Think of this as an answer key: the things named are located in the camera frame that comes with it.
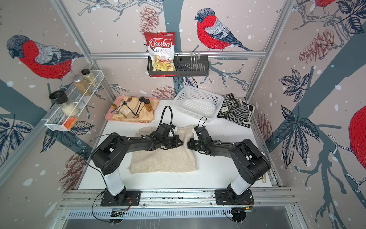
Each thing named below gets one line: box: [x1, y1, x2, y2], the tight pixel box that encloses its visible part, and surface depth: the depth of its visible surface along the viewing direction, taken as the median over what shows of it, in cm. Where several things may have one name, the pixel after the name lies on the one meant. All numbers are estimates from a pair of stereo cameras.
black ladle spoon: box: [135, 96, 145, 116], surface depth 122 cm
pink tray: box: [104, 95, 160, 124], surface depth 115 cm
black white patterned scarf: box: [216, 93, 256, 128], surface depth 106 cm
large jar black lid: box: [48, 90, 80, 117], surface depth 67 cm
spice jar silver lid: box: [72, 75, 92, 97], surface depth 78 cm
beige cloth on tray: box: [111, 97, 160, 123], surface depth 116 cm
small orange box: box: [61, 116, 77, 131], surface depth 67 cm
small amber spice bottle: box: [143, 98, 153, 113], surface depth 110 cm
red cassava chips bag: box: [144, 31, 177, 72], surface depth 85 cm
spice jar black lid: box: [81, 68, 99, 88], surface depth 83 cm
